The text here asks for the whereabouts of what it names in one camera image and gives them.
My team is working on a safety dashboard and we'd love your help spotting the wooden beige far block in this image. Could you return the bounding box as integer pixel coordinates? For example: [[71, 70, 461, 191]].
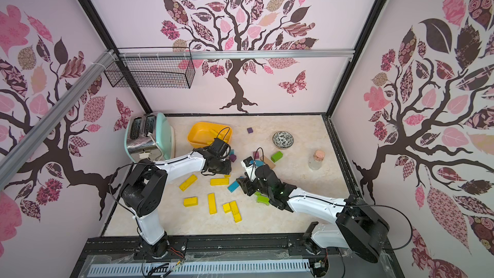
[[262, 157, 275, 169]]

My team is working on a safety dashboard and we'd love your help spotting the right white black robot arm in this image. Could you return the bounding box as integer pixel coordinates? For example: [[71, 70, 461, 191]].
[[237, 157, 395, 263]]

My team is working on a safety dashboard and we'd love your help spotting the aluminium rail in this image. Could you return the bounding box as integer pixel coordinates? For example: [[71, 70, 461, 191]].
[[118, 49, 355, 60], [1, 50, 115, 189]]

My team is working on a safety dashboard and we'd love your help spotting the green block far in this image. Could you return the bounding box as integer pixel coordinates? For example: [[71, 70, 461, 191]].
[[270, 151, 284, 163]]

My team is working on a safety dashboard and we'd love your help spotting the yellow plastic tray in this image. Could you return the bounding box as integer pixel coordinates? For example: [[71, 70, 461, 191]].
[[187, 122, 233, 148]]

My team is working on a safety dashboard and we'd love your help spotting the yellow short block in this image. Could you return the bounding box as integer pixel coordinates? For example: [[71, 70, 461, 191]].
[[183, 197, 199, 207]]

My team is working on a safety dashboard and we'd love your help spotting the mint chrome toaster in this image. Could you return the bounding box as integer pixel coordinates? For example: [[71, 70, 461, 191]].
[[124, 112, 175, 162]]

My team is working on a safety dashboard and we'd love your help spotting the teal long block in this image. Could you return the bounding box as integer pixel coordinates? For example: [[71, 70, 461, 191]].
[[228, 181, 240, 193]]

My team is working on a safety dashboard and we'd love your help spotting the yellow long front block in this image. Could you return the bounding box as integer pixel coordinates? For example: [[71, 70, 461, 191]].
[[229, 201, 242, 223]]

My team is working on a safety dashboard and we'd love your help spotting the aluminium rail left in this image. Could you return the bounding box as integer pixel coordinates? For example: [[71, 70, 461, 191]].
[[1, 50, 115, 189]]

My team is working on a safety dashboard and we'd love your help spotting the green block front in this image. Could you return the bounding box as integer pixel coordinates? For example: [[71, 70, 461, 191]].
[[256, 195, 270, 206]]

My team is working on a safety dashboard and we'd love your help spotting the white slotted cable duct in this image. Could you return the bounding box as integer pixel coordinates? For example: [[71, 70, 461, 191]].
[[86, 259, 312, 277]]

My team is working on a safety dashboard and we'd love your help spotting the long yellow diagonal block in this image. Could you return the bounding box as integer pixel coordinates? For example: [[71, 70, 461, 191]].
[[179, 175, 198, 192]]

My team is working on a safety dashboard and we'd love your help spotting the green block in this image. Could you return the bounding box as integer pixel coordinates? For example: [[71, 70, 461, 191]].
[[270, 151, 284, 163], [256, 195, 270, 206]]

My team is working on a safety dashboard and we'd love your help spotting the yellow horizontal mid block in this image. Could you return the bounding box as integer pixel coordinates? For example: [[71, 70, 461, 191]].
[[210, 178, 229, 186]]

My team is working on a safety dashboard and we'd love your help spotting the yellow small front cube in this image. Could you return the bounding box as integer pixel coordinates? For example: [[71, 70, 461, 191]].
[[223, 203, 232, 214]]

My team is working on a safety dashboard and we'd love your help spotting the black wire basket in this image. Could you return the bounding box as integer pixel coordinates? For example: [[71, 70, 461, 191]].
[[105, 46, 196, 89]]

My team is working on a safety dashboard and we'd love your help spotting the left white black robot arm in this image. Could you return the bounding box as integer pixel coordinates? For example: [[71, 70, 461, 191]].
[[120, 138, 232, 259]]

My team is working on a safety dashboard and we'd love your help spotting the black base frame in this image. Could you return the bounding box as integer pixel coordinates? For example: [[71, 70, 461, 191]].
[[70, 233, 404, 277]]

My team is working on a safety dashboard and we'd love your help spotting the patterned ceramic bowl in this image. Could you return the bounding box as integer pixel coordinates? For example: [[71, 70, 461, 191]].
[[272, 131, 295, 149]]

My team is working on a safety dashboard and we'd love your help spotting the aluminium rail back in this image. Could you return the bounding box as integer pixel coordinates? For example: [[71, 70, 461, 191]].
[[118, 49, 355, 60]]

